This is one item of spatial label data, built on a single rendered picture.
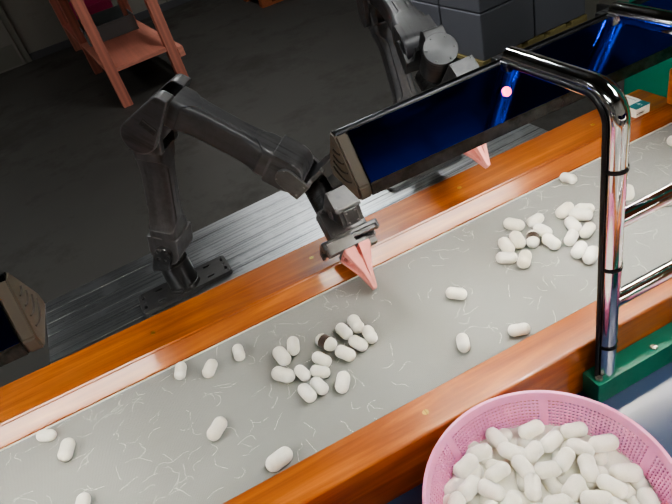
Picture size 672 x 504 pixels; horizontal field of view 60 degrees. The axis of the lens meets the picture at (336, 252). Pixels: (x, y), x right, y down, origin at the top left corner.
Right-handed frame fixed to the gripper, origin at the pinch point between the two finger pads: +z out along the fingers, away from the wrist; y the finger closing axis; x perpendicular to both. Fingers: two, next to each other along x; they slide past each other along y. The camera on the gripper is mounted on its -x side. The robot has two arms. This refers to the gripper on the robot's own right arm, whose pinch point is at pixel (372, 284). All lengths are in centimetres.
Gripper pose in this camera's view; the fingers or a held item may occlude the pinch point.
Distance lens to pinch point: 95.5
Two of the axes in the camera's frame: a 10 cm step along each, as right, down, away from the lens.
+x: -0.6, 2.8, 9.6
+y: 8.9, -4.2, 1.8
